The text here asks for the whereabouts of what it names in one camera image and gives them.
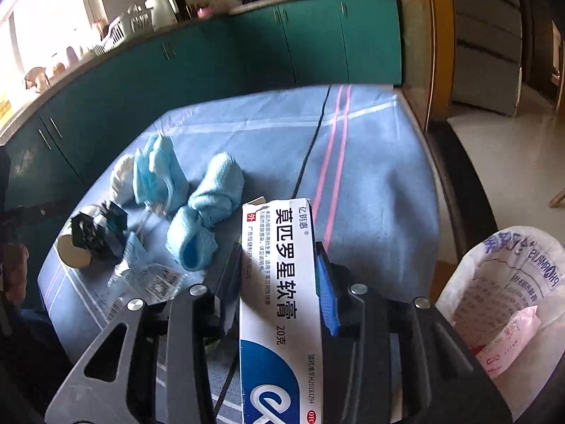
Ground clear plastic wrapper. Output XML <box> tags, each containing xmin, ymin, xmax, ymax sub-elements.
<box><xmin>101</xmin><ymin>232</ymin><xmax>185</xmax><ymax>320</ymax></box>

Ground white blue medicine box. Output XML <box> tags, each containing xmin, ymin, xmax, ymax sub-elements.
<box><xmin>238</xmin><ymin>198</ymin><xmax>324</xmax><ymax>423</ymax></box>

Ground dark green snack wrapper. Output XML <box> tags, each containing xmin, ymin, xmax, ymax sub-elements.
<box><xmin>71</xmin><ymin>201</ymin><xmax>127</xmax><ymax>258</ymax></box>

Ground light blue knitted sock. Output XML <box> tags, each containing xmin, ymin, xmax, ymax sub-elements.
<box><xmin>166</xmin><ymin>153</ymin><xmax>244</xmax><ymax>272</ymax></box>

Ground white tissue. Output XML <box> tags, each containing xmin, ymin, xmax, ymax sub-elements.
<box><xmin>109</xmin><ymin>153</ymin><xmax>134</xmax><ymax>205</ymax></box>

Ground light blue face mask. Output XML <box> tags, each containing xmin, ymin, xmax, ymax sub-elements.
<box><xmin>133</xmin><ymin>134</ymin><xmax>191</xmax><ymax>216</ymax></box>

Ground white plastic trash bag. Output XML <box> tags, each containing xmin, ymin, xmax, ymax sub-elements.
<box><xmin>436</xmin><ymin>226</ymin><xmax>564</xmax><ymax>419</ymax></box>

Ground teal kitchen cabinets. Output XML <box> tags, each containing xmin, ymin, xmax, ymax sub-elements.
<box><xmin>1</xmin><ymin>0</ymin><xmax>403</xmax><ymax>308</ymax></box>

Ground pink package in bag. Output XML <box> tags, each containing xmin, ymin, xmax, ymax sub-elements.
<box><xmin>476</xmin><ymin>305</ymin><xmax>541</xmax><ymax>379</ymax></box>

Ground silver round tin can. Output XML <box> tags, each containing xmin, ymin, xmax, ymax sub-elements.
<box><xmin>54</xmin><ymin>204</ymin><xmax>101</xmax><ymax>269</ymax></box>

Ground blue striped tablecloth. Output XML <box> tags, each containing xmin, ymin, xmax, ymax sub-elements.
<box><xmin>38</xmin><ymin>85</ymin><xmax>440</xmax><ymax>423</ymax></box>

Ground grey refrigerator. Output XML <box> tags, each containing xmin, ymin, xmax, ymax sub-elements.
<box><xmin>452</xmin><ymin>0</ymin><xmax>522</xmax><ymax>116</ymax></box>

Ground white dish rack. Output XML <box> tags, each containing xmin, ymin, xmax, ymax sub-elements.
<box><xmin>94</xmin><ymin>5</ymin><xmax>153</xmax><ymax>55</ymax></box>

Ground white electric kettle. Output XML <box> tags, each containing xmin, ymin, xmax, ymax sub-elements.
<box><xmin>144</xmin><ymin>0</ymin><xmax>177</xmax><ymax>31</ymax></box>

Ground wooden glass door frame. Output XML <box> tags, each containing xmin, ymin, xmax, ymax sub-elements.
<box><xmin>399</xmin><ymin>0</ymin><xmax>456</xmax><ymax>130</ymax></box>

